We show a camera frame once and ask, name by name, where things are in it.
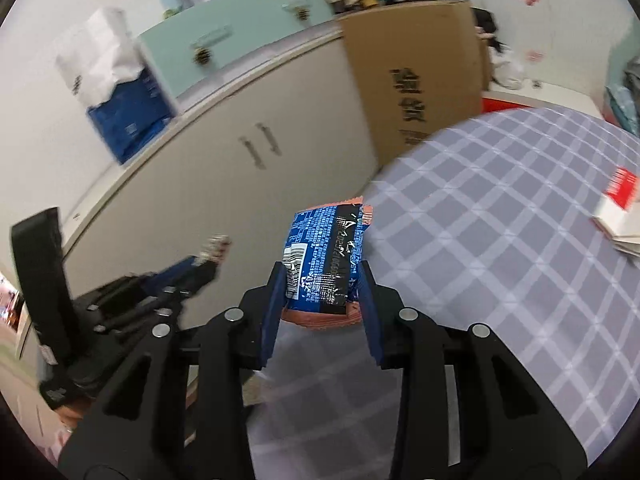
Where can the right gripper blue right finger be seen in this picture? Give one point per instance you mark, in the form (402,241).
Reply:
(368,301)

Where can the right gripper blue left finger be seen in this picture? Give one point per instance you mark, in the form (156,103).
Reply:
(274,302)

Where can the blue snack wrapper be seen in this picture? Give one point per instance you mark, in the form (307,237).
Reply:
(321,254)

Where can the red white carton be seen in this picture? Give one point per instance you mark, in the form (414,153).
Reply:
(617,213)

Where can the green patterned snack wrapper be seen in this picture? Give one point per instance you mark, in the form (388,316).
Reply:
(215,250)

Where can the beige low cabinet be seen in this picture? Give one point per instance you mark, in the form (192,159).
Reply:
(283,138)

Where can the grey checked table cloth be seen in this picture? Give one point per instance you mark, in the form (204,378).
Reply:
(489,221)

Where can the blue white paper bag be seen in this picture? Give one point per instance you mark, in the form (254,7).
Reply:
(105,72)

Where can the light blue drawer unit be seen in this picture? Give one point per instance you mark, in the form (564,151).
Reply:
(192,45)

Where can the large brown cardboard box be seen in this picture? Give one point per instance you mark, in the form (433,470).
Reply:
(418,67)

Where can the white plastic bag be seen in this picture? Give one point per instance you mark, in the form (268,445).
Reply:
(507,70)

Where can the red white bedside box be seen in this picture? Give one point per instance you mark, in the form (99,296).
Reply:
(497,98)

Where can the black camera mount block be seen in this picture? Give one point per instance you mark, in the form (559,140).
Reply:
(39,264)

